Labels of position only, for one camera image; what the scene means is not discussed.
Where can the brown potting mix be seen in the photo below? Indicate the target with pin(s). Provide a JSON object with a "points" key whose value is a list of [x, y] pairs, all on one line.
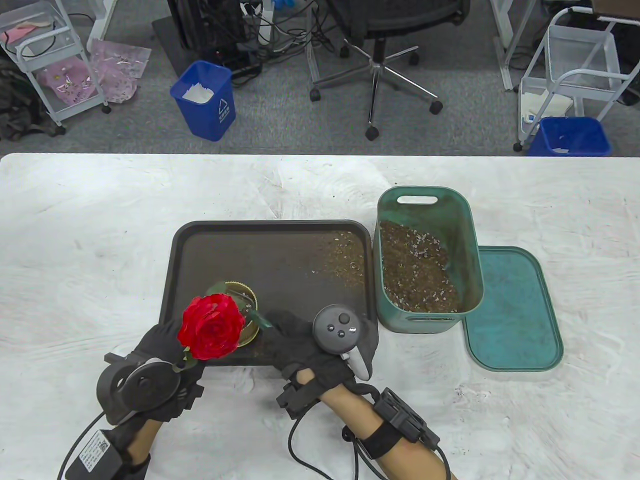
{"points": [[245, 295], [417, 270]]}

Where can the black left wrist camera module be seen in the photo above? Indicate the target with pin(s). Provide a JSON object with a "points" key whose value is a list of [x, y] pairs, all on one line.
{"points": [[95, 452]]}

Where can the green plastic storage bin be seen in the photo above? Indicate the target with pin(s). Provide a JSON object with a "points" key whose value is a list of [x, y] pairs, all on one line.
{"points": [[430, 205]]}

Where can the white desk leg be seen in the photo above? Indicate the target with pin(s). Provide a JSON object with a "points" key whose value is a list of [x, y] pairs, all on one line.
{"points": [[506, 45]]}

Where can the black right wrist camera module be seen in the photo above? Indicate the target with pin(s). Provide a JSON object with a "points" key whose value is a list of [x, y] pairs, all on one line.
{"points": [[400, 420]]}

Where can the person's left forearm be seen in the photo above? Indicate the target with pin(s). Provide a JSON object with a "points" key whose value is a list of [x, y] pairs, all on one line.
{"points": [[145, 440]]}

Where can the person's left hand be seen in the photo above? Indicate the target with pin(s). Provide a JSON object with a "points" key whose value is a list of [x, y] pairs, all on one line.
{"points": [[160, 347]]}

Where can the dark brown plastic tray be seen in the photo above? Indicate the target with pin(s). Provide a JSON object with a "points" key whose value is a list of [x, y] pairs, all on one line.
{"points": [[280, 260]]}

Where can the yellow ribbed flower pot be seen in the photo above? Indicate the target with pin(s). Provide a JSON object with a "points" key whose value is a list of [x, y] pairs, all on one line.
{"points": [[250, 335]]}

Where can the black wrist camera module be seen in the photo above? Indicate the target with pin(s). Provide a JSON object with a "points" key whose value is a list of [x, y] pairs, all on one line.
{"points": [[400, 420], [95, 452]]}

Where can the pink plastic bag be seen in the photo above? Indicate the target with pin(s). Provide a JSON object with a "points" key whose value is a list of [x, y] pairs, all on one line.
{"points": [[65, 82], [120, 70]]}

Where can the green plastic trowel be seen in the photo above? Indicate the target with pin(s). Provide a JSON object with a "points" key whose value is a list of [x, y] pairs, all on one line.
{"points": [[260, 320]]}

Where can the red artificial rose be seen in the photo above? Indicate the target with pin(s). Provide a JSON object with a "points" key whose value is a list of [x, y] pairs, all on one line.
{"points": [[210, 327]]}

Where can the blue bin with white symbol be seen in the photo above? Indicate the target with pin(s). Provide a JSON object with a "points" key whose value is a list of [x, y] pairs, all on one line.
{"points": [[205, 110]]}

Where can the black backpack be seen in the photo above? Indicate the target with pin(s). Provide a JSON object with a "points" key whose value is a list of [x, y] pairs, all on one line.
{"points": [[17, 105]]}

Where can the white metal trolley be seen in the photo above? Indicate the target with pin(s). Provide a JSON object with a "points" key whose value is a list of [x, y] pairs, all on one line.
{"points": [[35, 55], [580, 65]]}

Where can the plain blue bin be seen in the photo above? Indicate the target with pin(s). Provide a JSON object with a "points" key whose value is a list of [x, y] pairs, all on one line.
{"points": [[570, 137]]}

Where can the black computer tower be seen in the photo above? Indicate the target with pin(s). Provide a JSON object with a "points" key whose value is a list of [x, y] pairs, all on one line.
{"points": [[205, 25]]}

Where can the black office chair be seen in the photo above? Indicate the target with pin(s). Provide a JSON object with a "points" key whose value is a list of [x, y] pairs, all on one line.
{"points": [[375, 60]]}

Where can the green plastic bin lid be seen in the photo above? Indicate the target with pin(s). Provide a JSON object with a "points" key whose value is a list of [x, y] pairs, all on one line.
{"points": [[515, 310]]}

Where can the person's right hand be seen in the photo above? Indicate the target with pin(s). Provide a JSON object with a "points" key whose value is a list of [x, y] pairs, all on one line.
{"points": [[295, 340]]}

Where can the scattered potting mix crumbs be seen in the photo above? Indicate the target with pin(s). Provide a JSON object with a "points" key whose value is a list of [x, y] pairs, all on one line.
{"points": [[350, 265]]}

